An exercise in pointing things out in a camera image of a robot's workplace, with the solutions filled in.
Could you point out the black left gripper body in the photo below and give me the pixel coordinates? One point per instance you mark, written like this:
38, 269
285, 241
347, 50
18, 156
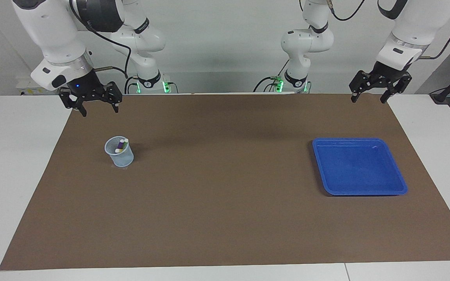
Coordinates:
387, 72

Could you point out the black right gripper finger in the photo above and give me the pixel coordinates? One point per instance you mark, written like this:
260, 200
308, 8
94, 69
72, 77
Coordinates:
115, 93
65, 99

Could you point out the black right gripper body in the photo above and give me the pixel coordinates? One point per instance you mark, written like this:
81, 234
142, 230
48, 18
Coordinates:
86, 84

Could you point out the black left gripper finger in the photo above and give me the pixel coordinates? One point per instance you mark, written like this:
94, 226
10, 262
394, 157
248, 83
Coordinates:
359, 82
399, 84

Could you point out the purple marker pen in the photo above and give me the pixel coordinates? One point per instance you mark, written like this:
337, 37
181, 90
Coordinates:
120, 145

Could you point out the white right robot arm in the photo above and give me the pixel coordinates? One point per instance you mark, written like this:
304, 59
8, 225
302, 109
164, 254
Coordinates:
53, 31

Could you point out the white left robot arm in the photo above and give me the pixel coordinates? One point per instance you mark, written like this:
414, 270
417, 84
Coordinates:
416, 23

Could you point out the blue plastic tray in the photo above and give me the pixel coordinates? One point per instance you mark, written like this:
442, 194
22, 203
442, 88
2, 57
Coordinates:
359, 168

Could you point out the white socket box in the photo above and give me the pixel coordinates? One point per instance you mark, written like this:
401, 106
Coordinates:
24, 86

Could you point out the translucent plastic cup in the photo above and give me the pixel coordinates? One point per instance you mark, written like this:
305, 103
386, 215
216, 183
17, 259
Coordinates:
121, 159

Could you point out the brown table mat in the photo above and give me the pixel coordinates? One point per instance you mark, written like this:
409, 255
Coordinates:
225, 195

